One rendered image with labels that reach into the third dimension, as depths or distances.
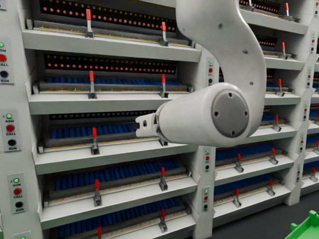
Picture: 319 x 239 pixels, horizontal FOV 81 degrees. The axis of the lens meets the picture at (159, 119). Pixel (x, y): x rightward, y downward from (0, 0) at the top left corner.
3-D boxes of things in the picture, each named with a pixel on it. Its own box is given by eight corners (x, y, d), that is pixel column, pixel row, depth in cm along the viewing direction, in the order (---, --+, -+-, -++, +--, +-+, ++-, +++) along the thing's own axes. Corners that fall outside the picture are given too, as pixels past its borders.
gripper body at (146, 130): (151, 143, 35) (135, 142, 45) (197, 138, 39) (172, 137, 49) (148, 104, 35) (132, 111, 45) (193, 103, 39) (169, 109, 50)
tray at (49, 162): (196, 151, 83) (201, 133, 79) (36, 175, 59) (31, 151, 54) (176, 127, 99) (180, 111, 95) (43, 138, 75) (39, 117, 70)
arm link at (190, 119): (200, 99, 37) (157, 98, 34) (258, 82, 25) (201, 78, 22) (202, 142, 37) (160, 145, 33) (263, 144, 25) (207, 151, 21)
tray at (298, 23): (304, 34, 104) (318, 5, 97) (218, 16, 79) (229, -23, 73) (273, 30, 119) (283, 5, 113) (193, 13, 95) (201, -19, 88)
